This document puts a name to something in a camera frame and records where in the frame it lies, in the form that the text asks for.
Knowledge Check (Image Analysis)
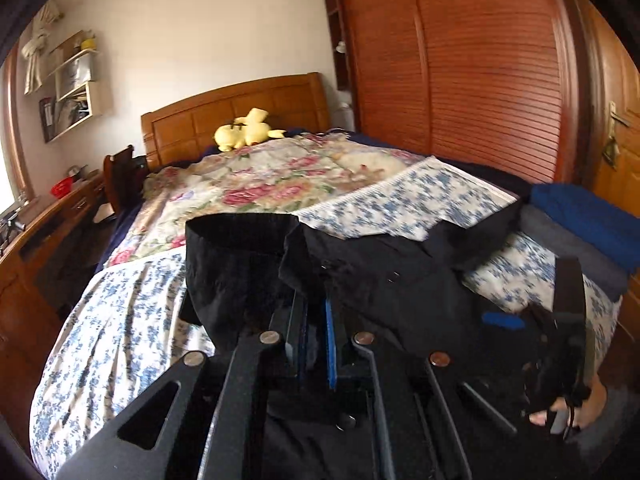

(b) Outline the dark wooden chair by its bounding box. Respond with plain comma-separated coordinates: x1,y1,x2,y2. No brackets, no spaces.
103,145,149,216

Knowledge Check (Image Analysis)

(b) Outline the folded blue garment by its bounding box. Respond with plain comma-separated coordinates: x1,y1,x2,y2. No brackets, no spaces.
530,183,640,275

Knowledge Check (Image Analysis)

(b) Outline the wooden desk cabinet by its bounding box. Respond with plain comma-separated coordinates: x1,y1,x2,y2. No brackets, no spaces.
1,170,104,450

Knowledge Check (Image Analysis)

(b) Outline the pink floral quilt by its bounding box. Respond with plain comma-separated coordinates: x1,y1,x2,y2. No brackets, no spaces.
104,131,423,266

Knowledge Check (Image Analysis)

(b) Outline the blue floral bed sheet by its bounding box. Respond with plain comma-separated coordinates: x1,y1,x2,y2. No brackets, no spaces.
29,157,625,479

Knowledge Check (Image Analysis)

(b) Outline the person's right hand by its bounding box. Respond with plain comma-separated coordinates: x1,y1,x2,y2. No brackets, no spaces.
528,374,609,430

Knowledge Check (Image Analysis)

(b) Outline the yellow plush toy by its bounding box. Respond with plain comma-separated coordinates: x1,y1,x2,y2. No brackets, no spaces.
214,107,285,153

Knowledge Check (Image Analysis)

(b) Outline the black double-breasted coat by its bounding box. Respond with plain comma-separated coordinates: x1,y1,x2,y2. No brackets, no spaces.
186,202,554,479

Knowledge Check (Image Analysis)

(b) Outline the white wall shelf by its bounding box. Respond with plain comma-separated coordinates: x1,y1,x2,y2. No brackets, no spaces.
39,29,110,144

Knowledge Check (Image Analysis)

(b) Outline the tied white curtain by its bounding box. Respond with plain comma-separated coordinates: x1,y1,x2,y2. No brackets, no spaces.
22,0,63,96

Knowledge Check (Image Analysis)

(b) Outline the wooden door with handle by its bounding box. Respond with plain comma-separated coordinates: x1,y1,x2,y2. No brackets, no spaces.
576,0,639,217

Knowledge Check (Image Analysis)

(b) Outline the folded grey garment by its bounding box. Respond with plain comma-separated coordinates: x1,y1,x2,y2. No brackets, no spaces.
520,205,629,301

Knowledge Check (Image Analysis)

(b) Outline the window with wooden frame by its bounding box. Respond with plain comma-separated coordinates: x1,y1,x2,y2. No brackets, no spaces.
1,44,35,210

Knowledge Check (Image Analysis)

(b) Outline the wooden headboard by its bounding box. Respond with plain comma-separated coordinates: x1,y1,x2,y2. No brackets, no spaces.
141,72,331,171

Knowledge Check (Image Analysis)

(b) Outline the wooden louvered wardrobe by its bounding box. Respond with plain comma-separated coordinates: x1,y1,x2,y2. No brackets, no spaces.
336,0,582,183

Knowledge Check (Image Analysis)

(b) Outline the red bowl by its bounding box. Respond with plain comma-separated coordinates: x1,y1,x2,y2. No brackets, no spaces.
50,177,74,200

